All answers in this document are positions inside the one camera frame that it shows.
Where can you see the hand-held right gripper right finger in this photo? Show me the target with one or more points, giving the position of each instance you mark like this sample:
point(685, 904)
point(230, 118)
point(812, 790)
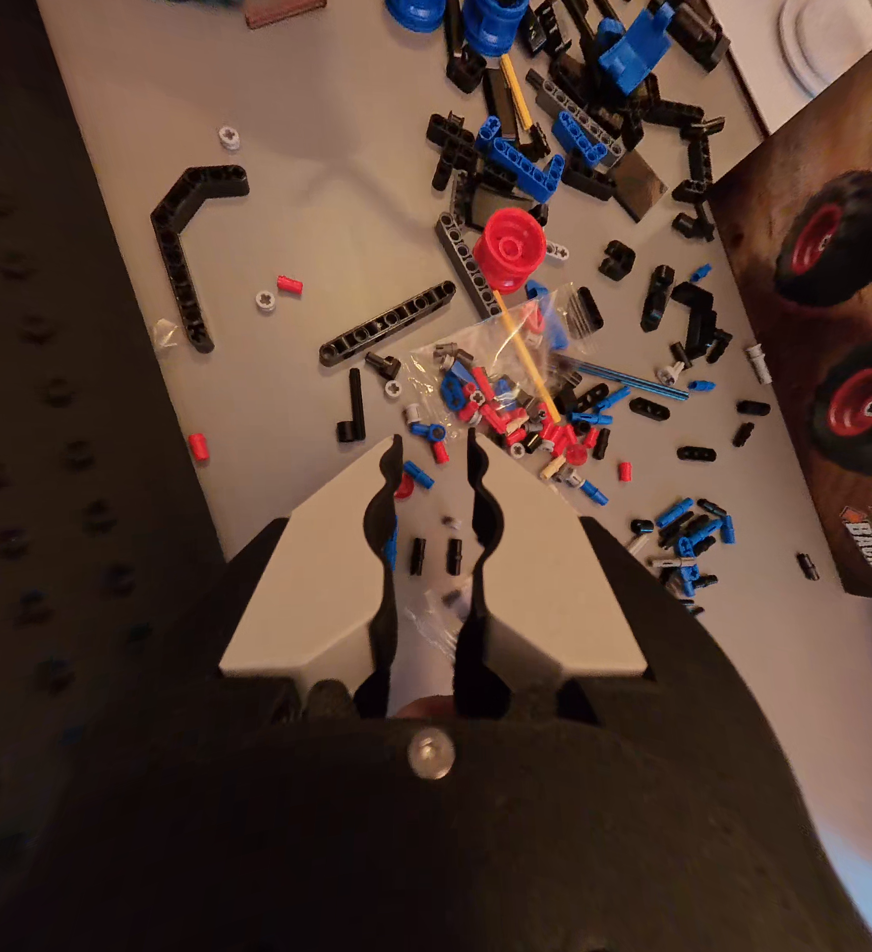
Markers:
point(562, 595)

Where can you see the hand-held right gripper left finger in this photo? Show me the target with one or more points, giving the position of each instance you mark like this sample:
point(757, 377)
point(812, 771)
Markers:
point(309, 595)

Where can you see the small blue cross connector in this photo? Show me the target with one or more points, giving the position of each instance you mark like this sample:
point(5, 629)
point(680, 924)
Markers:
point(430, 433)

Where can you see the small black pin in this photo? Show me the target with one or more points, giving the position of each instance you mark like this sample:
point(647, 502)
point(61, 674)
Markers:
point(455, 556)
point(417, 556)

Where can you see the clear plastic scrap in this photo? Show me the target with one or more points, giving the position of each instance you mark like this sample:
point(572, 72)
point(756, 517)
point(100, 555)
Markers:
point(436, 625)
point(164, 335)

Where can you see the cluster of blue pins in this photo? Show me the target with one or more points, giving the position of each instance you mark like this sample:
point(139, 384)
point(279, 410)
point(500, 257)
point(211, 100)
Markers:
point(692, 543)

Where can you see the small red round piece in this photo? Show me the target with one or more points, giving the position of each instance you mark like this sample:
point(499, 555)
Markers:
point(406, 489)

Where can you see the small blue pin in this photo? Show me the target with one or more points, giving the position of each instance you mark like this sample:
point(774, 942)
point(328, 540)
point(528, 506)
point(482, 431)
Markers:
point(419, 474)
point(700, 273)

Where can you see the black stick connector piece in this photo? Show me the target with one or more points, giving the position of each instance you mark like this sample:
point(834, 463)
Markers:
point(354, 409)

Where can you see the clear bag of small pieces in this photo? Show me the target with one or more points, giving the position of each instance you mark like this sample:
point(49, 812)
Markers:
point(480, 387)

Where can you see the long black axle rod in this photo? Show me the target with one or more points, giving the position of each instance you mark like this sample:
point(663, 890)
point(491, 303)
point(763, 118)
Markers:
point(622, 378)

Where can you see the long yellow axle rod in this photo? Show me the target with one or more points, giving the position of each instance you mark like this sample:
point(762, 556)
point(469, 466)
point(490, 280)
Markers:
point(532, 357)

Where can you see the white tube connector piece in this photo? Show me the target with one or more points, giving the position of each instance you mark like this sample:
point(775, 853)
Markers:
point(759, 364)

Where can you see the black angled connector piece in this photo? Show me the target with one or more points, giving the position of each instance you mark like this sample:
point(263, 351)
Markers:
point(700, 320)

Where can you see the white cross hole connector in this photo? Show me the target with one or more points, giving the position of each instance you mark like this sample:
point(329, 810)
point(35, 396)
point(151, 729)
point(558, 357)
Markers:
point(557, 251)

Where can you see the red toy wheel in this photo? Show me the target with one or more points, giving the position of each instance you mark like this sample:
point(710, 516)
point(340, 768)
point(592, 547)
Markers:
point(510, 249)

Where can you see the dark grey holed beam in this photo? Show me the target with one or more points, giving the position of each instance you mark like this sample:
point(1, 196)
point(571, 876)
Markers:
point(555, 93)
point(458, 253)

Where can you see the black bent beam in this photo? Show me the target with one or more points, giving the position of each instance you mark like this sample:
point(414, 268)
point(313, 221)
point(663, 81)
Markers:
point(175, 260)

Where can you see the dark printed toy box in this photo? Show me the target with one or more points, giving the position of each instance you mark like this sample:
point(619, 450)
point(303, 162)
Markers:
point(815, 335)

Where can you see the black square panel piece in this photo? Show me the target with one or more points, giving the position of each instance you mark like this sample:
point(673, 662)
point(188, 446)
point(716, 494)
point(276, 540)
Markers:
point(640, 186)

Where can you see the pile of black building pieces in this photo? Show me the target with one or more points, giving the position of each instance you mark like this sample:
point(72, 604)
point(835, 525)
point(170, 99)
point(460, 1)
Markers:
point(692, 149)

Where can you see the blue angled panel piece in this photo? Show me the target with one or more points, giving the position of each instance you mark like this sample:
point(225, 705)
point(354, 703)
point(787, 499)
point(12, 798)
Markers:
point(636, 52)

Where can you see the blue toy wheel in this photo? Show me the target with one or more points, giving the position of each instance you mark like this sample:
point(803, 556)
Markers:
point(495, 26)
point(415, 15)

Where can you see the dark brown axle rod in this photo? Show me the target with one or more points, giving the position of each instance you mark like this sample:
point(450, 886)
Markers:
point(287, 13)

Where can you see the black rectangular frame piece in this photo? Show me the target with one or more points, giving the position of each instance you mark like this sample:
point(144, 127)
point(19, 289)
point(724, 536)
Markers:
point(700, 33)

